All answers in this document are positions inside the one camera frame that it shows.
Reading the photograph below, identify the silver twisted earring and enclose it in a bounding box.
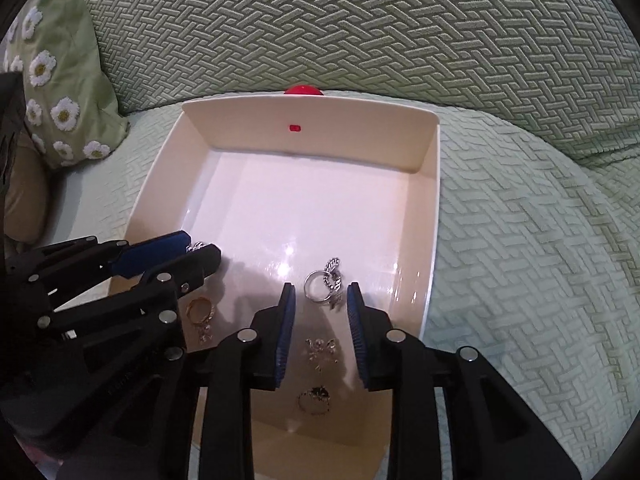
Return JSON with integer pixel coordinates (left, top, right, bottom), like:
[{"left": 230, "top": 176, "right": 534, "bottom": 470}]
[{"left": 323, "top": 257, "right": 347, "bottom": 292}]

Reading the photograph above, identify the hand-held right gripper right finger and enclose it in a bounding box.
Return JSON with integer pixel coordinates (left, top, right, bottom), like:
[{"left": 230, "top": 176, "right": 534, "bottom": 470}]
[{"left": 346, "top": 281, "right": 584, "bottom": 480}]

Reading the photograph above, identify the tan cushion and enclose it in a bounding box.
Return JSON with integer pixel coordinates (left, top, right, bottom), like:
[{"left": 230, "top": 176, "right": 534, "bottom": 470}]
[{"left": 4, "top": 147, "right": 51, "bottom": 245}]

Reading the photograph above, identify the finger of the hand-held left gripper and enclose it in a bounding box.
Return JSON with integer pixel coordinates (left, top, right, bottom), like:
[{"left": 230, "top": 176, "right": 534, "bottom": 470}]
[
  {"left": 37, "top": 243, "right": 222, "bottom": 361},
  {"left": 5, "top": 231, "right": 194, "bottom": 311}
]

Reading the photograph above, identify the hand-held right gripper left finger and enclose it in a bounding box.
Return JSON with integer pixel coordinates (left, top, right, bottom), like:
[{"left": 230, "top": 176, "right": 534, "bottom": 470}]
[{"left": 187, "top": 282, "right": 297, "bottom": 480}]

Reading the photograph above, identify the ornate silver ring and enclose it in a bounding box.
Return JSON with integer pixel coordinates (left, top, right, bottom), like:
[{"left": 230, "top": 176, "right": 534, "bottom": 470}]
[{"left": 298, "top": 385, "right": 333, "bottom": 417}]

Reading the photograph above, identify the green textured sofa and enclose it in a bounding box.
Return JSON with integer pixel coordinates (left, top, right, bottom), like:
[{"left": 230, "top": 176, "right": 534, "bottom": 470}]
[{"left": 10, "top": 0, "right": 640, "bottom": 466}]

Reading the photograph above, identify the green daisy pillow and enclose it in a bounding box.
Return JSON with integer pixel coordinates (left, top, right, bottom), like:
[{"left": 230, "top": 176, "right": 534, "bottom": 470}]
[{"left": 2, "top": 0, "right": 132, "bottom": 170}]

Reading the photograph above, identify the plain silver ring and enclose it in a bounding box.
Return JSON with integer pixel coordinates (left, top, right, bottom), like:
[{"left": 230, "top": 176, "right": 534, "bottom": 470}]
[{"left": 304, "top": 270, "right": 329, "bottom": 305}]

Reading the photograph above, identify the cream plastic tray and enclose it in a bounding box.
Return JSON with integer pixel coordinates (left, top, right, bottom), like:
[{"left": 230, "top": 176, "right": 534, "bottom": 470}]
[{"left": 109, "top": 84, "right": 442, "bottom": 480}]

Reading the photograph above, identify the gold ring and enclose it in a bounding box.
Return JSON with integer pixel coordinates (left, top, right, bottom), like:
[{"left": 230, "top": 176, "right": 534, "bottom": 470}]
[{"left": 187, "top": 297, "right": 216, "bottom": 325}]

